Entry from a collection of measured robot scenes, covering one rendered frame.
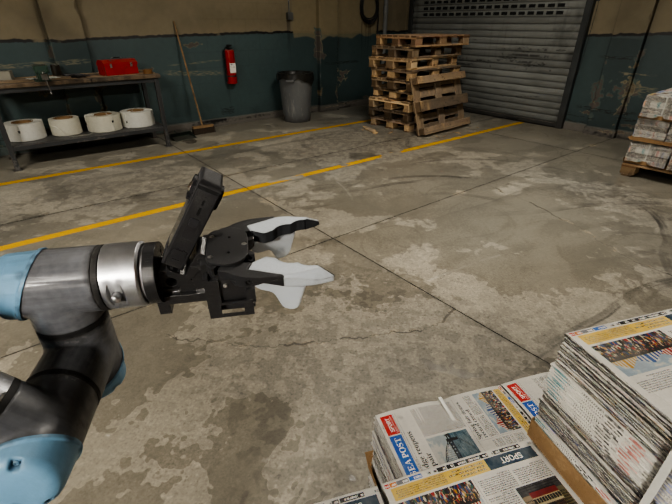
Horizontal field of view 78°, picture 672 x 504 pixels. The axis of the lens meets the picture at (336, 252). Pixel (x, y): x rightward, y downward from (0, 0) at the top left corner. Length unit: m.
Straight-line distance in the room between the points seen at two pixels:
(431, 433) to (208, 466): 0.98
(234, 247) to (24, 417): 0.25
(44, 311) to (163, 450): 1.44
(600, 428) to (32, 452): 0.67
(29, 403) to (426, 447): 0.83
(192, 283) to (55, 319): 0.14
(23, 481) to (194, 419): 1.53
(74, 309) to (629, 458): 0.70
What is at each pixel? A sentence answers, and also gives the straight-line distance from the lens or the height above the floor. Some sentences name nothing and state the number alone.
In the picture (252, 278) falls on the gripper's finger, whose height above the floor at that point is 1.23.
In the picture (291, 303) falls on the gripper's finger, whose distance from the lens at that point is 0.49.
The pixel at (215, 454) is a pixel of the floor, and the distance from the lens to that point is 1.86.
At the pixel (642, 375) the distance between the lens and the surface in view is 0.69.
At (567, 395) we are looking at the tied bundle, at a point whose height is 0.98.
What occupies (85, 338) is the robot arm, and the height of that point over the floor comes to 1.16.
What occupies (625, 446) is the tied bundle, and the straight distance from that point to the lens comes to 0.71.
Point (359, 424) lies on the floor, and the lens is 1.88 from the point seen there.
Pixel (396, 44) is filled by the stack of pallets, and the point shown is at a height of 1.18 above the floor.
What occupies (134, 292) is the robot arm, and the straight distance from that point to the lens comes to 0.50.
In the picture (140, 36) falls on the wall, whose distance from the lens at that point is 6.82.
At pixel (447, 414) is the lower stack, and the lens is 1.17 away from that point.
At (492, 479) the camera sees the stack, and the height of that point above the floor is 0.83.
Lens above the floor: 1.47
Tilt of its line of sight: 29 degrees down
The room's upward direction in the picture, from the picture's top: straight up
